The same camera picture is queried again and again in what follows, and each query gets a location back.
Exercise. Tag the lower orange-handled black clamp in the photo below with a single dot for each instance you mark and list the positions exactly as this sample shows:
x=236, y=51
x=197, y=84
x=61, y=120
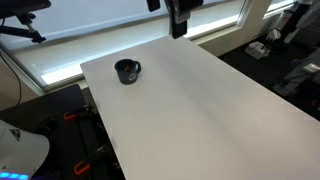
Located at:
x=97, y=156

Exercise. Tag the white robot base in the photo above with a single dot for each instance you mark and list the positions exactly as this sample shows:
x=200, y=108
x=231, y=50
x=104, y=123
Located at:
x=21, y=153

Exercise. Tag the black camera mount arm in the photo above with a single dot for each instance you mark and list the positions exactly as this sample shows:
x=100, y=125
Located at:
x=23, y=11

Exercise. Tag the red sharpie marker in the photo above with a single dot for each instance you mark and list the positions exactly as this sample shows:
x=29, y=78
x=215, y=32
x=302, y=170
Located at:
x=127, y=68

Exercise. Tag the white device on floor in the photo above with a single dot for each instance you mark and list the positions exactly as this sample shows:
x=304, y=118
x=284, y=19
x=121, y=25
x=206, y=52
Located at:
x=257, y=50

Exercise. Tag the black side table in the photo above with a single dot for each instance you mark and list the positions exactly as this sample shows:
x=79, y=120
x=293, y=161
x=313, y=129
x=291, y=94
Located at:
x=70, y=141

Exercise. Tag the orange-handled black clamp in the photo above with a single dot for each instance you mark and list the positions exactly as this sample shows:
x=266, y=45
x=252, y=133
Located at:
x=86, y=110
x=97, y=156

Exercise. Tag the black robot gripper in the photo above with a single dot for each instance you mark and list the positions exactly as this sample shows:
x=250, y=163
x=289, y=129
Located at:
x=179, y=10

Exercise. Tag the dark blue ceramic mug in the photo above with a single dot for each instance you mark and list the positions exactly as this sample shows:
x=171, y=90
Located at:
x=131, y=76

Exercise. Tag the upper orange-handled black clamp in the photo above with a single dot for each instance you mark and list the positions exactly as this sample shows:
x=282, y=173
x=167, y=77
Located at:
x=86, y=110

